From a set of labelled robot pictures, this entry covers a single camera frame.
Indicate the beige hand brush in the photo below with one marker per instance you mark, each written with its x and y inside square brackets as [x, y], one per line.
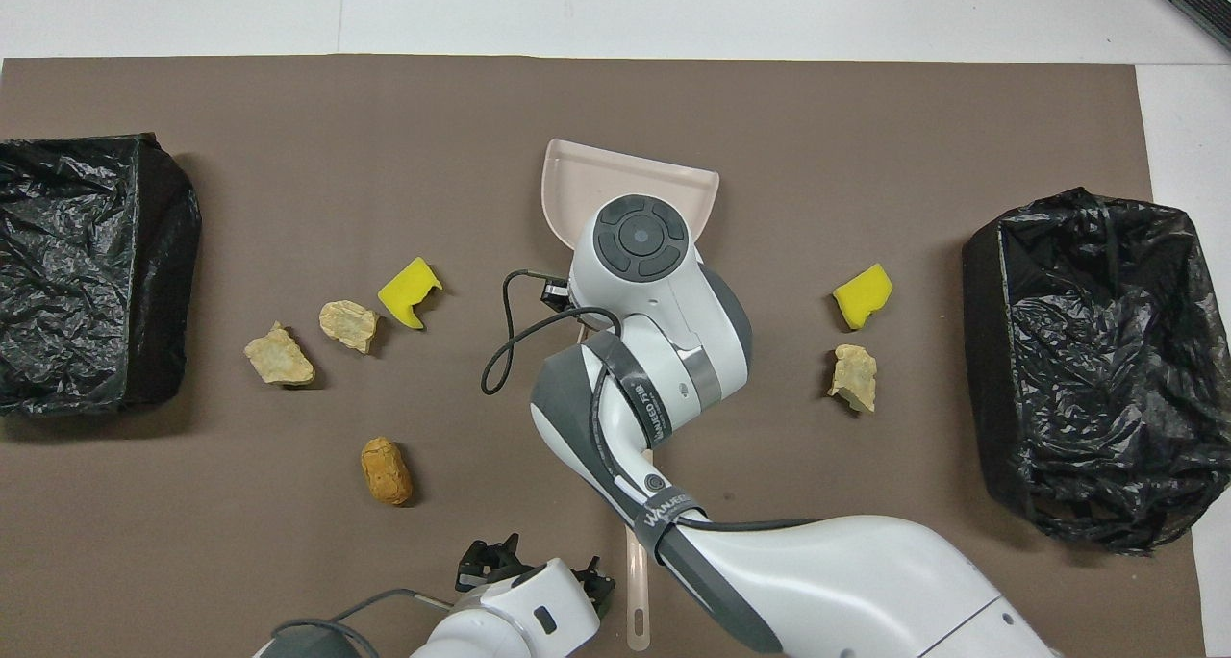
[638, 600]

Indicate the brown bread roll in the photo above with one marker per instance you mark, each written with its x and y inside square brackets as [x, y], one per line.
[386, 470]

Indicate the small beige bread chunk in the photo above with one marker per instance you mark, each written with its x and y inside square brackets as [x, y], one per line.
[348, 323]

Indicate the notched yellow sponge piece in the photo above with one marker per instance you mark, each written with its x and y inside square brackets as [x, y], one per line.
[406, 291]

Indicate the large beige bread chunk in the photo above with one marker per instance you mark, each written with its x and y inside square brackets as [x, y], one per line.
[279, 358]

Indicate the beige torn bread chunk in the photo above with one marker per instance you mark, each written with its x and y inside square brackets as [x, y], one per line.
[854, 374]

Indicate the large yellow sponge piece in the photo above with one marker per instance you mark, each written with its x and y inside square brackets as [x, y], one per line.
[863, 295]

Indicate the beige plastic dustpan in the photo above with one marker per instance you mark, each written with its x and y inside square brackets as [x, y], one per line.
[625, 172]

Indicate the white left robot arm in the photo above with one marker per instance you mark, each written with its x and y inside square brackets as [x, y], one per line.
[519, 620]

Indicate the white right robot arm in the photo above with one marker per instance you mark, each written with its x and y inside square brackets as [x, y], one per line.
[673, 312]

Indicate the bin with black bag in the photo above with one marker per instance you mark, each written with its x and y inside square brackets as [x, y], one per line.
[1106, 369]
[77, 273]

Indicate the brown paper mat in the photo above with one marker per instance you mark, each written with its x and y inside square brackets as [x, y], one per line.
[385, 158]

